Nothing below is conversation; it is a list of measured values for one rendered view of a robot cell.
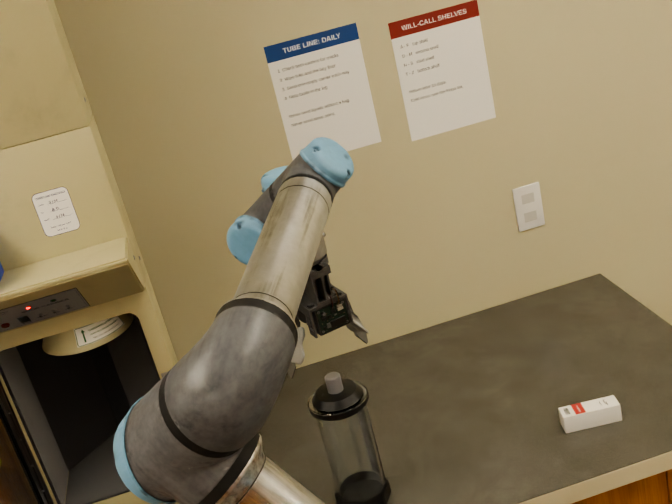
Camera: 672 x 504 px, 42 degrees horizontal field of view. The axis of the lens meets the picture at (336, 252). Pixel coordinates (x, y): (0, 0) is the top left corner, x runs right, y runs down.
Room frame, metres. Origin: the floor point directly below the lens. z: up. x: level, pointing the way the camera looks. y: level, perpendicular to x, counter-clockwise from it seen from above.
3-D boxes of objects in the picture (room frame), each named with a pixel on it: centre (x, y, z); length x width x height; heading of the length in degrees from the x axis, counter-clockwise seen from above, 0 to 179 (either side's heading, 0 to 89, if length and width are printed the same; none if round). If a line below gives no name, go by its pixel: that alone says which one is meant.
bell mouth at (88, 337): (1.53, 0.50, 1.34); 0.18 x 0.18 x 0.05
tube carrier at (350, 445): (1.33, 0.06, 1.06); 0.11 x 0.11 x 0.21
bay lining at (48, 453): (1.55, 0.52, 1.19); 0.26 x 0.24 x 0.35; 97
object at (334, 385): (1.33, 0.06, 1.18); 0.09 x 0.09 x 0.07
